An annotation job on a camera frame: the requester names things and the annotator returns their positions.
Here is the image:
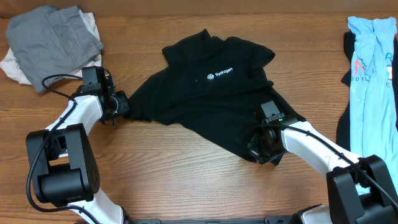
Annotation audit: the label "black polo shirt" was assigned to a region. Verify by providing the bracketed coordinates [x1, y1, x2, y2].
[127, 30, 295, 162]

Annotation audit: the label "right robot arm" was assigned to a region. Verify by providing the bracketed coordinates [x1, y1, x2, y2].
[248, 101, 397, 224]

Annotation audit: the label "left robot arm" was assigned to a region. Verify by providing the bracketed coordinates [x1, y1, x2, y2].
[25, 66, 132, 223]

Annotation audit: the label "black garment under pile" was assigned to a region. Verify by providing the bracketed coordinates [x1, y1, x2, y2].
[336, 31, 397, 150]

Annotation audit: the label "grey folded trousers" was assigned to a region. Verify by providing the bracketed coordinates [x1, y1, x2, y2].
[6, 5, 103, 93]

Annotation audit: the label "light blue t-shirt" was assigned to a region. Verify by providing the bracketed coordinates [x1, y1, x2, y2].
[348, 16, 397, 184]

